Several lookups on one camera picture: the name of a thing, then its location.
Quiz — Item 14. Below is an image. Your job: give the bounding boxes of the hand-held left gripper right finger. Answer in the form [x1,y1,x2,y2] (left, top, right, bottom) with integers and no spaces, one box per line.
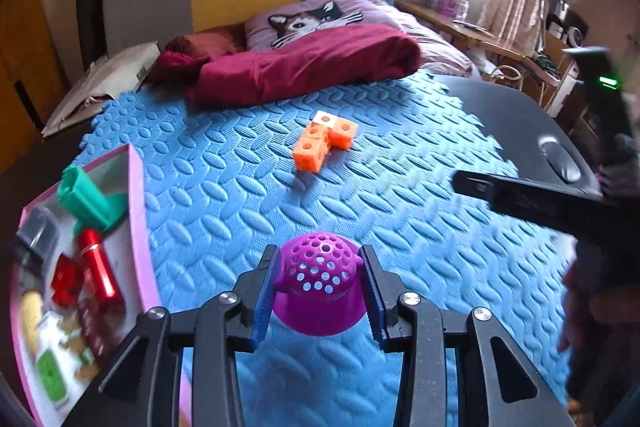
[360,245,576,427]

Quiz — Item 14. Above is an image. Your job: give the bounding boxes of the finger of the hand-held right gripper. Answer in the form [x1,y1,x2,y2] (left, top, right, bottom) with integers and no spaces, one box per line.
[451,169,608,238]

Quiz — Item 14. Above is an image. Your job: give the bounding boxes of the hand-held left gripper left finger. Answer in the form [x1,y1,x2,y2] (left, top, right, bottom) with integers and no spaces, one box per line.
[65,245,281,427]

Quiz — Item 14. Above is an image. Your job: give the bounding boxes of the purple perforated toy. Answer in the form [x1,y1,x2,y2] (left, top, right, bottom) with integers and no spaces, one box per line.
[270,231,368,338]

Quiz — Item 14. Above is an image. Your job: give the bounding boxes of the pink rimmed white tray box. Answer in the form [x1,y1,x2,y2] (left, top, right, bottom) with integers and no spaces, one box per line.
[9,144,193,427]

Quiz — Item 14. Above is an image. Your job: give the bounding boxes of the orange cube blocks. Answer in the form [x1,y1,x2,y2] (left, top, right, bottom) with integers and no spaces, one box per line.
[292,109,360,172]

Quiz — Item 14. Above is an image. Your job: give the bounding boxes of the red metallic cylinder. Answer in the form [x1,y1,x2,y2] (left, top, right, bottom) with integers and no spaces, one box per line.
[76,228,121,303]

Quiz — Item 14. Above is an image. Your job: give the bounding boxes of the red toy block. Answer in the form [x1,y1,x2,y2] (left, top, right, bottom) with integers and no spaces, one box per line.
[50,254,83,308]

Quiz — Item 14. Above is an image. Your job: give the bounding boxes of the teal green plastic clip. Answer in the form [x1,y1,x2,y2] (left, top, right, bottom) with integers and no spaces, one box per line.
[56,165,128,235]

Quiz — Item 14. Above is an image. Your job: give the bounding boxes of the person's right hand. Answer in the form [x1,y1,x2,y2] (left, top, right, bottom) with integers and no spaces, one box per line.
[560,252,640,400]

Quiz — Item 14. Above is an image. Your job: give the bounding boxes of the cardboard box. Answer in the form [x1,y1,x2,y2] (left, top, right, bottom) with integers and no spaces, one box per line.
[542,29,576,72]

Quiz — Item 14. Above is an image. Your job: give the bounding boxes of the blue foam mat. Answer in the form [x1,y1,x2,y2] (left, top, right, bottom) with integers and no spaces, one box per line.
[70,69,576,427]

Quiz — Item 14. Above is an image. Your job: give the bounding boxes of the wooden side table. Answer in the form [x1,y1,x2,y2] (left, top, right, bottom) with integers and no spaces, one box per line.
[395,0,526,62]

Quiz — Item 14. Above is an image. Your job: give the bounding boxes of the pink duvet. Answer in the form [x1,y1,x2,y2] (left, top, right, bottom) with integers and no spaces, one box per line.
[390,4,476,78]

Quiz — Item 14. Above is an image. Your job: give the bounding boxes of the dark red blanket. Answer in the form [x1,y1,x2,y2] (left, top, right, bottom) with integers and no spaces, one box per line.
[147,27,421,108]

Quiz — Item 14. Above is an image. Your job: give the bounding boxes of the dark red pillow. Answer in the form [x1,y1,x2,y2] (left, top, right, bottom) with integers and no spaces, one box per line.
[165,27,246,58]

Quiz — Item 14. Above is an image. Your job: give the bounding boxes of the beige bag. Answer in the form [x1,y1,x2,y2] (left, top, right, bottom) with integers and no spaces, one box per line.
[41,42,162,138]

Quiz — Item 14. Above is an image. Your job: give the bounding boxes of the cat print pillow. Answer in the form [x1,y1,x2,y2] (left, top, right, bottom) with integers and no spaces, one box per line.
[244,0,401,52]

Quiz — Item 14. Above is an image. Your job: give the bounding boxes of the wooden wardrobe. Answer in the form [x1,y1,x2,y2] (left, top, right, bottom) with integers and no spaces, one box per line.
[0,0,76,172]

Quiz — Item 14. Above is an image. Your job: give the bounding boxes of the black rolled mat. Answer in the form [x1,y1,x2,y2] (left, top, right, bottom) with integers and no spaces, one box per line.
[75,0,112,72]

